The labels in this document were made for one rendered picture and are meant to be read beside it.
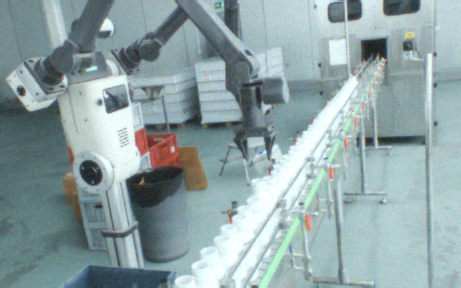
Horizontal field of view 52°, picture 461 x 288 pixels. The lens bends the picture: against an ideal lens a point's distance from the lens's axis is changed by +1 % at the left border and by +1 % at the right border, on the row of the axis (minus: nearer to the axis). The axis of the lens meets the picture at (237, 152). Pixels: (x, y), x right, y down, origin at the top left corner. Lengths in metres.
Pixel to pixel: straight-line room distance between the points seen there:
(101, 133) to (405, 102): 4.78
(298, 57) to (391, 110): 5.99
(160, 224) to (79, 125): 1.91
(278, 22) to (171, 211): 8.83
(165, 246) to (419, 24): 3.88
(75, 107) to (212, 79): 6.54
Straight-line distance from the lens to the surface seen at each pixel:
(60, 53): 1.45
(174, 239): 3.55
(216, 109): 8.18
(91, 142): 1.67
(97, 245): 4.07
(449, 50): 11.50
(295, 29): 11.71
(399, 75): 5.93
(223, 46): 1.22
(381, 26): 5.93
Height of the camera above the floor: 1.60
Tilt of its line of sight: 15 degrees down
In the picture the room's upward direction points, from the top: 7 degrees counter-clockwise
